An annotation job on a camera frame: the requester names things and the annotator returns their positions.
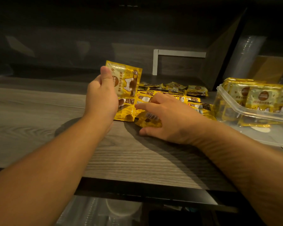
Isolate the white angled bracket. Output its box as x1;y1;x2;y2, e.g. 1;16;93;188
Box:
152;49;207;76

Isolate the person's left forearm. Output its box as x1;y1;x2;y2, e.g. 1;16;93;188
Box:
0;115;109;226

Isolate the person's left hand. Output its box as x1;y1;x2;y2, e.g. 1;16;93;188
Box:
84;66;119;133

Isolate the person's right hand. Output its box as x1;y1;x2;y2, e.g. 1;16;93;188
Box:
134;92;213;146

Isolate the person's right forearm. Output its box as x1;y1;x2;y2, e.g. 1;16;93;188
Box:
193;121;283;226

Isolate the wrapped stack of clear cups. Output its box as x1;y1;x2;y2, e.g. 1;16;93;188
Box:
223;35;267;80

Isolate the clear plastic container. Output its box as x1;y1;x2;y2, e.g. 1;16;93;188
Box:
213;83;283;148

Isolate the wrapped stack of white lids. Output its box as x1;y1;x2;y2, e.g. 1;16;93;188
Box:
105;199;142;226

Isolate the brown clipboard with metal clip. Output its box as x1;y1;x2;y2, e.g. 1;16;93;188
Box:
247;56;283;85

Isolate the pile of yellow sachets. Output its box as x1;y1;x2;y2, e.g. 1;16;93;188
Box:
114;81;217;128

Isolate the row of packets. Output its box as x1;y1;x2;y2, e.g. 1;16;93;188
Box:
213;77;283;127

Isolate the clear plastic sleeve of cups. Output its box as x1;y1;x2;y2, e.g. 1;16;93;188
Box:
56;196;107;226

